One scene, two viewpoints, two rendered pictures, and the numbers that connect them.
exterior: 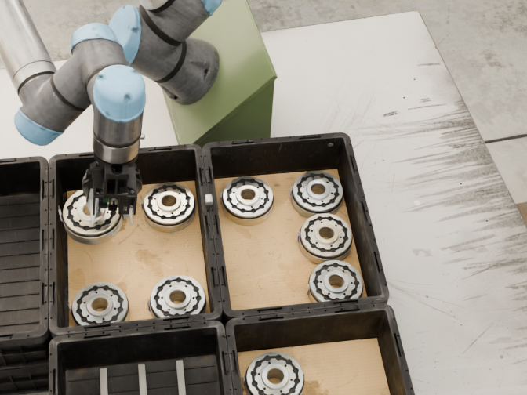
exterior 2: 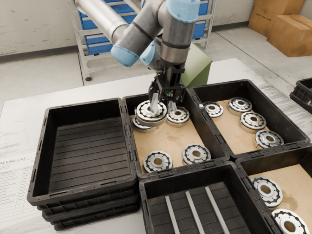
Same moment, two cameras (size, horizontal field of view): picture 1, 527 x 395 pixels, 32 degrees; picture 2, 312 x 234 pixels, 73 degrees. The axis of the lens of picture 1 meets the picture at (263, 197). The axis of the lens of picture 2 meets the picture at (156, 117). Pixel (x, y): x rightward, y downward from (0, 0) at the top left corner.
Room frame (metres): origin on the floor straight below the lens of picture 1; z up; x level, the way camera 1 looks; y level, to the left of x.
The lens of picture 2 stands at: (0.41, 0.31, 1.47)
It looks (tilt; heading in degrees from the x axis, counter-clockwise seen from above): 43 degrees down; 358
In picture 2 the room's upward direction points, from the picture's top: straight up
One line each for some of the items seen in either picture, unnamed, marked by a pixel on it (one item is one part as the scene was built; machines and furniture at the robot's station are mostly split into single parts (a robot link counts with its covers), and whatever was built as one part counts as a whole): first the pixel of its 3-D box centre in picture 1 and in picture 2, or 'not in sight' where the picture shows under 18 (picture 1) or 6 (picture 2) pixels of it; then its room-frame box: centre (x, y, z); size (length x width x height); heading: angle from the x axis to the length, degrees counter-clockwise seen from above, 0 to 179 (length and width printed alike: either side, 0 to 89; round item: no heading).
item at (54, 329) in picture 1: (131, 235); (168, 125); (0.95, 0.24, 0.92); 0.40 x 0.30 x 0.02; 11
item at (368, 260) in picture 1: (288, 236); (237, 121); (1.01, -0.05, 0.87); 0.40 x 0.30 x 0.11; 11
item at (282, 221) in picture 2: not in sight; (289, 226); (0.61, -0.06, 0.86); 0.05 x 0.05 x 0.01
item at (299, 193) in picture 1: (318, 190); (240, 104); (1.13, -0.11, 0.86); 0.10 x 0.10 x 0.01
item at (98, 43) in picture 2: not in sight; (115, 26); (2.84, 0.66, 0.60); 0.72 x 0.03 x 0.56; 107
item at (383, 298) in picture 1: (290, 221); (241, 112); (1.01, -0.05, 0.92); 0.40 x 0.30 x 0.02; 11
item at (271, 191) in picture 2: (275, 376); (265, 189); (0.72, -0.04, 0.86); 0.05 x 0.05 x 0.01
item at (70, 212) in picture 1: (92, 211); (151, 110); (0.94, 0.30, 1.01); 0.10 x 0.10 x 0.01
